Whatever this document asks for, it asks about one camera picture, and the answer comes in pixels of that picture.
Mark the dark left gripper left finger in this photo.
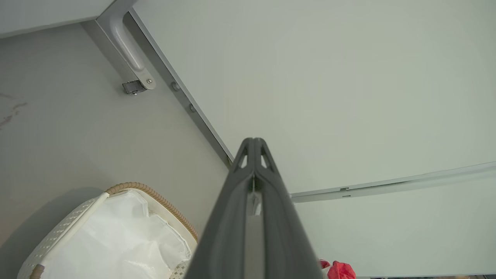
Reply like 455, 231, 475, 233
184, 138, 255, 279

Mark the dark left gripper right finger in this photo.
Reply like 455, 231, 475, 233
253, 138, 324, 279

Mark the red and white jersey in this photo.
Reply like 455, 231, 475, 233
319, 259, 357, 279

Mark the white basket liner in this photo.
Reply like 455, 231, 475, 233
41, 189, 193, 279

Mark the white woven laundry basket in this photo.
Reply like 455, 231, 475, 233
17, 182, 199, 279

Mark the grey table leg with foot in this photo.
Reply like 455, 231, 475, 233
96, 0, 157, 96

